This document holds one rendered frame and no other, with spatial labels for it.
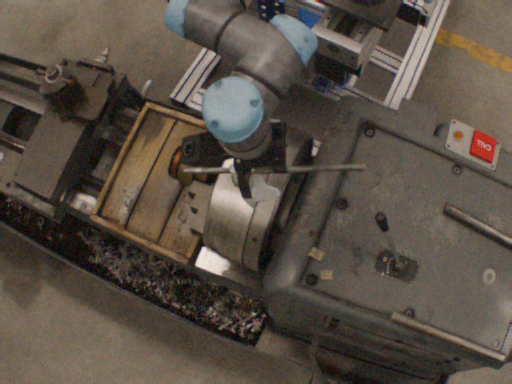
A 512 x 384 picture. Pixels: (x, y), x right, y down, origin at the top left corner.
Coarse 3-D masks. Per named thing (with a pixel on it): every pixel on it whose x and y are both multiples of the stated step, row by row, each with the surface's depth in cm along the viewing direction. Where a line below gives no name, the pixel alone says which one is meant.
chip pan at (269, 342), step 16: (0, 64) 223; (272, 320) 184; (224, 336) 183; (272, 336) 182; (272, 352) 181; (288, 352) 180; (304, 352) 180; (320, 352) 179; (336, 352) 179; (320, 368) 178; (336, 368) 177; (352, 368) 177; (368, 368) 176
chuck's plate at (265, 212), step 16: (288, 144) 128; (304, 144) 131; (288, 160) 125; (272, 176) 124; (288, 176) 128; (256, 208) 124; (272, 208) 123; (256, 224) 125; (272, 224) 129; (256, 240) 126; (256, 256) 129
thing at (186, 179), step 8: (176, 152) 140; (176, 160) 140; (168, 168) 140; (176, 168) 140; (176, 176) 142; (184, 176) 139; (192, 176) 138; (200, 176) 139; (208, 176) 139; (184, 184) 142; (208, 184) 143
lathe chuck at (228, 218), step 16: (288, 128) 134; (224, 160) 126; (224, 176) 125; (224, 192) 125; (240, 192) 124; (208, 208) 127; (224, 208) 126; (240, 208) 125; (208, 224) 128; (224, 224) 127; (240, 224) 126; (208, 240) 131; (224, 240) 129; (240, 240) 127; (224, 256) 135; (240, 256) 131
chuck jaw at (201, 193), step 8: (192, 184) 139; (200, 184) 139; (192, 192) 138; (200, 192) 138; (208, 192) 138; (200, 200) 137; (208, 200) 137; (192, 208) 138; (200, 208) 137; (200, 216) 136; (192, 224) 135; (200, 224) 135; (192, 232) 137; (200, 232) 135
